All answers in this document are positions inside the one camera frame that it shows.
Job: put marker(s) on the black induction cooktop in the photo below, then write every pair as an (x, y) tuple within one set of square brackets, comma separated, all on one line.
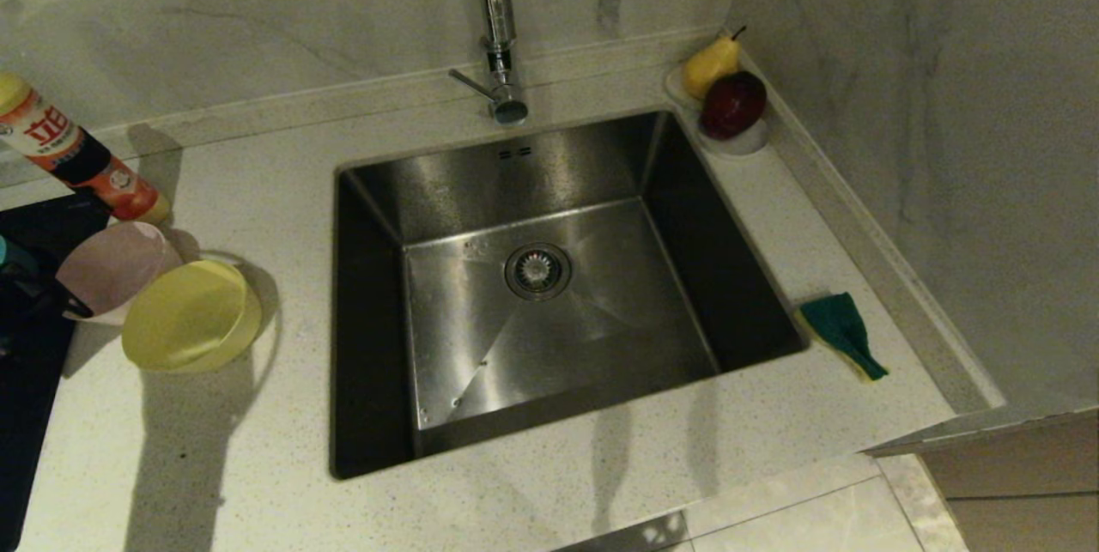
[(26, 415)]

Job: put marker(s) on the round metal drain strainer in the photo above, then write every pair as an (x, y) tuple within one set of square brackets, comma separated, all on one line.
[(538, 271)]

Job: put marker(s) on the yellow pear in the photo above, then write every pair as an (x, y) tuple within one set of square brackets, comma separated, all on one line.
[(708, 67)]

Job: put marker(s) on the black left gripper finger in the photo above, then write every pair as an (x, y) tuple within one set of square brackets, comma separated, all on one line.
[(51, 293)]

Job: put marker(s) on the pink plastic bowl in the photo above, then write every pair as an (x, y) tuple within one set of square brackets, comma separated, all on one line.
[(120, 264)]

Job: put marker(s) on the yellow plastic bowl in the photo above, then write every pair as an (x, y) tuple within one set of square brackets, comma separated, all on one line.
[(189, 316)]

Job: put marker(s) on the yellow green sponge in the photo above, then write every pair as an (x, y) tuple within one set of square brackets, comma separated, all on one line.
[(837, 324)]

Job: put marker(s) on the blue plastic bowl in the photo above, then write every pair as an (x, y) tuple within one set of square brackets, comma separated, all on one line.
[(13, 253)]

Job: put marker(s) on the chrome faucet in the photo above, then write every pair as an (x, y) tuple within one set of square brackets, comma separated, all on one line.
[(496, 20)]

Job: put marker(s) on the stainless steel sink basin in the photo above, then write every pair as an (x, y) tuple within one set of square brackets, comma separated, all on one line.
[(601, 346)]

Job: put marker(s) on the yellow dish soap bottle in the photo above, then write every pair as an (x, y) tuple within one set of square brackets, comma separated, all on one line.
[(60, 144)]

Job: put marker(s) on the dark red apple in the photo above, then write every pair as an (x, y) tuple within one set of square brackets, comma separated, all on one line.
[(731, 106)]

